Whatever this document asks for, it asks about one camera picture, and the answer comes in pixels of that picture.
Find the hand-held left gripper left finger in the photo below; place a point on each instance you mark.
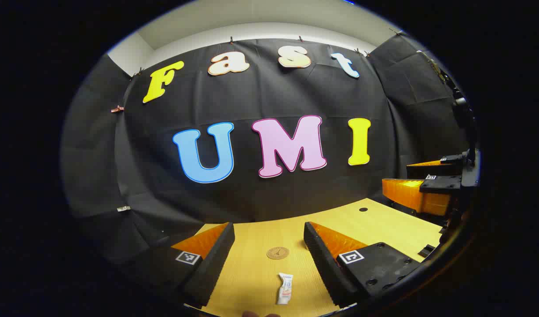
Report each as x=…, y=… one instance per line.
x=216, y=259

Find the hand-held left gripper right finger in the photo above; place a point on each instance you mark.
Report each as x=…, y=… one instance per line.
x=322, y=264

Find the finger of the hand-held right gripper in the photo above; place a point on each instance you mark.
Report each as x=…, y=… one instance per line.
x=414, y=196
x=427, y=169

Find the white toothpaste tube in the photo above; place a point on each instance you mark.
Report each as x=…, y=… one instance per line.
x=285, y=288

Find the round brown coaster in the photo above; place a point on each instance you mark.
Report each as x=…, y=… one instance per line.
x=277, y=253

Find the wooden desktop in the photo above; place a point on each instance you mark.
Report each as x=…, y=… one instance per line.
x=251, y=273

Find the black backdrop cloth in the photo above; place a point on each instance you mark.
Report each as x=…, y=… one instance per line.
x=251, y=99

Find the copper cloth clip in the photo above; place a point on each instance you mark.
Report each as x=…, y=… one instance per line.
x=117, y=108

